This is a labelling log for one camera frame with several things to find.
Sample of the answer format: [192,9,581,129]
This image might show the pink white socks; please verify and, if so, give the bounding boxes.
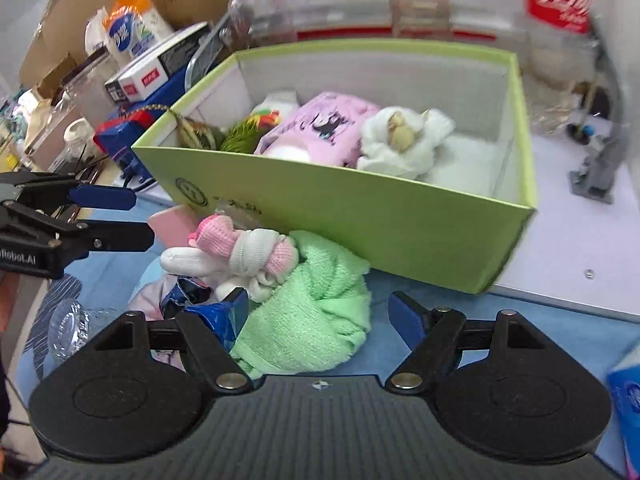
[160,214,299,304]

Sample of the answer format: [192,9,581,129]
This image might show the green towel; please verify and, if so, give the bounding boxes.
[231,231,372,379]

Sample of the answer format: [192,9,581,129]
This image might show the white small towel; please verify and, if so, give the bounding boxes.
[357,106,456,180]

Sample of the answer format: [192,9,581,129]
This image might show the pink tissue pack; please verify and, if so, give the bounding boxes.
[254,92,380,168]

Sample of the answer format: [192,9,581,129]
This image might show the blue red box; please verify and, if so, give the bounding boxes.
[93,67,186,182]

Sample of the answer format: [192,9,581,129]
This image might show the white red small box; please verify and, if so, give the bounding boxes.
[104,22,210,105]

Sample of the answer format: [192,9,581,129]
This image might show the green fuzzy toy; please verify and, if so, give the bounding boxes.
[218,110,281,154]

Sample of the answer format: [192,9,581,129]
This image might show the green cardboard box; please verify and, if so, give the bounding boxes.
[134,38,537,294]

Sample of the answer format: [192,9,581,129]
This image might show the orange blue wipes pack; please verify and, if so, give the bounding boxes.
[85,0,174,66]

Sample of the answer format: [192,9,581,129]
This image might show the blue tissue pack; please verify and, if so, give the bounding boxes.
[606,344,640,479]

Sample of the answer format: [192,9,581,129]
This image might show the clear jar red lid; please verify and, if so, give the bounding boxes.
[228,0,297,48]

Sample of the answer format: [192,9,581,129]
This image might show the pink tinted glass bottle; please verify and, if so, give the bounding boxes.
[387,0,454,42]

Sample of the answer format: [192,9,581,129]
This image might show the cola bottle red label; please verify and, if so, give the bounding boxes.
[516,0,601,86]

